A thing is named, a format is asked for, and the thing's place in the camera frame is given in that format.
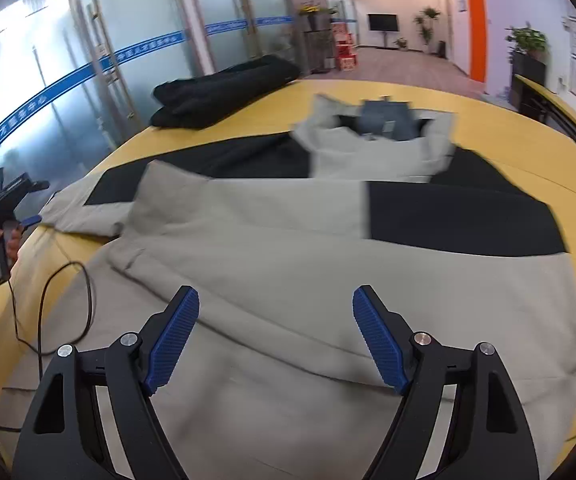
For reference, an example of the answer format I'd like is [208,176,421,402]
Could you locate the beige and black jacket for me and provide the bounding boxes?
[0,96,576,479]

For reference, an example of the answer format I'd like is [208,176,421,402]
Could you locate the potted green plant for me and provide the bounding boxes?
[506,22,548,86]

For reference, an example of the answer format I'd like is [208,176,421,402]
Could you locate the sunflower pot on stand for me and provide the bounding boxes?
[299,3,337,74]

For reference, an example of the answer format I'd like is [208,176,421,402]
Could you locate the orange door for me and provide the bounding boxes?
[468,0,488,84]

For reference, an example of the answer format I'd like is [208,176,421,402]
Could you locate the red boxes stack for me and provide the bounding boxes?
[331,23,357,72]

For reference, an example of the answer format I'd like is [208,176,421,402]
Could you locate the folded black garment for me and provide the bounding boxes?
[150,54,301,130]

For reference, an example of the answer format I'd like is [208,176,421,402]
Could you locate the black wall television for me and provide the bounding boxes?
[367,13,399,32]

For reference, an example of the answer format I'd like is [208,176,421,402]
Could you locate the narrow yellow side table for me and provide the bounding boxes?
[509,75,576,144]

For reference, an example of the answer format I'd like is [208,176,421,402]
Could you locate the tall corner plant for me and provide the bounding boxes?
[414,6,441,52]

